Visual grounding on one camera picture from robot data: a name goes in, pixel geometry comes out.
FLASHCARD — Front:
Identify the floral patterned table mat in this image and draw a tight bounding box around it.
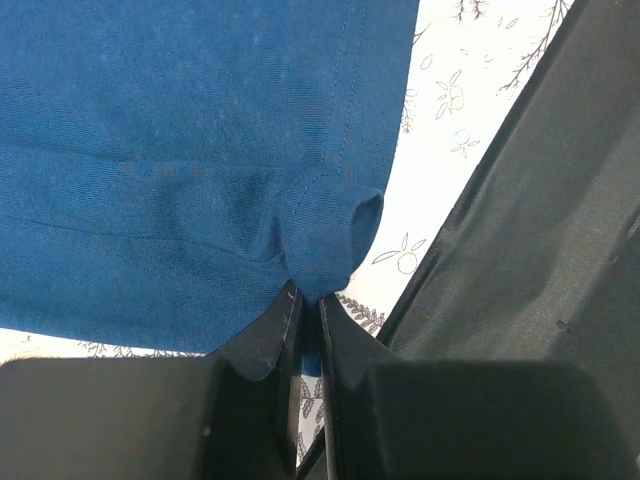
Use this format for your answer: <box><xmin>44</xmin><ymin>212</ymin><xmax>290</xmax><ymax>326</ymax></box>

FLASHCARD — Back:
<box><xmin>0</xmin><ymin>0</ymin><xmax>576</xmax><ymax>469</ymax></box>

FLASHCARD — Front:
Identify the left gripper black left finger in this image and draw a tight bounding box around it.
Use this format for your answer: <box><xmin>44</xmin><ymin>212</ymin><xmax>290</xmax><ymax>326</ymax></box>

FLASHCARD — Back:
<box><xmin>1</xmin><ymin>284</ymin><xmax>303</xmax><ymax>479</ymax></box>

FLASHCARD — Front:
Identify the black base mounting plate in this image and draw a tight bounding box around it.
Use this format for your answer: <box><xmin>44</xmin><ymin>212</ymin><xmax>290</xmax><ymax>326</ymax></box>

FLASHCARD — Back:
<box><xmin>297</xmin><ymin>0</ymin><xmax>640</xmax><ymax>480</ymax></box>

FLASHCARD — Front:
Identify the blue printed t shirt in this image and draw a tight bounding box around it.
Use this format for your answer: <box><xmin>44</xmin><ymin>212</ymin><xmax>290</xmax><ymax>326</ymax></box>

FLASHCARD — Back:
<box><xmin>1</xmin><ymin>1</ymin><xmax>419</xmax><ymax>353</ymax></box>

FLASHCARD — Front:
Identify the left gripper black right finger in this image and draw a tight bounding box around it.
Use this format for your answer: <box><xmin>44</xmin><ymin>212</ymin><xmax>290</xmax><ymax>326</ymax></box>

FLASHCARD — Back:
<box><xmin>319</xmin><ymin>296</ymin><xmax>638</xmax><ymax>479</ymax></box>

